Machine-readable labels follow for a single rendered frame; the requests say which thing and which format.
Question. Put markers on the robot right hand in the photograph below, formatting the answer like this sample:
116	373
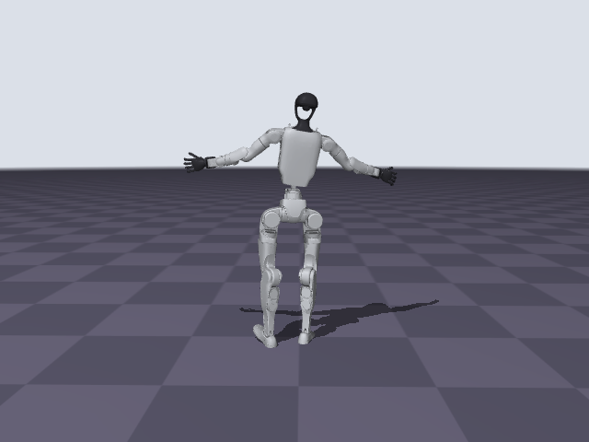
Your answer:
386	175

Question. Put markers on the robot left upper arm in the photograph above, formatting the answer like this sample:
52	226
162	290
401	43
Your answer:
273	135

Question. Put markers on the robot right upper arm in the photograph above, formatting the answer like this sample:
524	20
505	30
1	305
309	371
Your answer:
329	145

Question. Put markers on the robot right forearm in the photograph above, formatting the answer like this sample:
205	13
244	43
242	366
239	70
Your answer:
361	168

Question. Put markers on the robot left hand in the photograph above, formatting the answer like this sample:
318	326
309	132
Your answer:
198	163

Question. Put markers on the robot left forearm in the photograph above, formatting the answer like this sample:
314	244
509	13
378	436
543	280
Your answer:
229	159

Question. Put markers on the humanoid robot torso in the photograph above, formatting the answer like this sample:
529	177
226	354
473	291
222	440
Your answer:
298	158

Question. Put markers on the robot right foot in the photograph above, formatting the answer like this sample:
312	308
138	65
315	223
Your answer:
305	338

